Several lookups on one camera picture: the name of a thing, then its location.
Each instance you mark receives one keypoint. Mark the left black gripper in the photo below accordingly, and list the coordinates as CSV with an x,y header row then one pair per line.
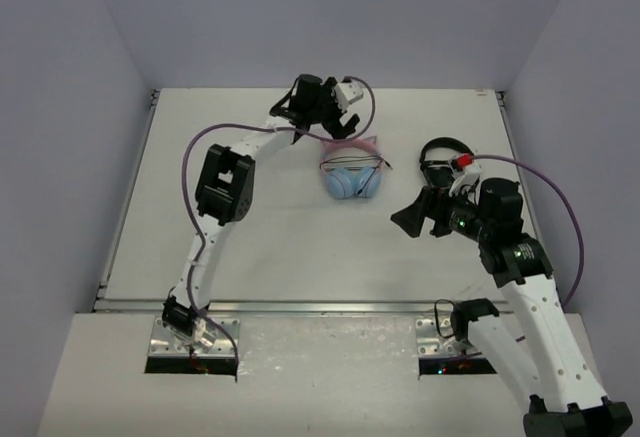
x,y
332,113

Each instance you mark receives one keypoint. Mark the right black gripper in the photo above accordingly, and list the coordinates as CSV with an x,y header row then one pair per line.
x,y
431,202

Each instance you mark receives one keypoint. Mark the pink blue cat-ear headphones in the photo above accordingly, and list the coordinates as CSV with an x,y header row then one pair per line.
x,y
352,169

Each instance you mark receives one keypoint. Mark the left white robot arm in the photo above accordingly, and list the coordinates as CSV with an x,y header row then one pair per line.
x,y
224,191

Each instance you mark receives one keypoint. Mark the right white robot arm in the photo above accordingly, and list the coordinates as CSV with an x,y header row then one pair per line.
x,y
550,379

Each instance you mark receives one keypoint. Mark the black over-ear headphones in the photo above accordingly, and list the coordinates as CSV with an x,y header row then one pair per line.
x,y
438,173

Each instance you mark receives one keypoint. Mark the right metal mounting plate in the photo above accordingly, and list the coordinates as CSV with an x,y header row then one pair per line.
x,y
434,339

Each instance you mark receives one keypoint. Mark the metal mounting plate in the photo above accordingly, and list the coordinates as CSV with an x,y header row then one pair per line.
x,y
434,339
207,342

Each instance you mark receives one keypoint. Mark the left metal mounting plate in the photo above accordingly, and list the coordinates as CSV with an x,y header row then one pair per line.
x,y
207,342

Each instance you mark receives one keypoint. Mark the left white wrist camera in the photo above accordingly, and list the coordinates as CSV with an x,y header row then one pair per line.
x,y
347,93

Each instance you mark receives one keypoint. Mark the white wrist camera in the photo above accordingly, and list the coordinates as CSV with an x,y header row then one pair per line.
x,y
347,93
466,173

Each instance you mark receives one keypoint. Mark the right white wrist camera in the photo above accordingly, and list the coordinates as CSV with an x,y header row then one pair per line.
x,y
466,173

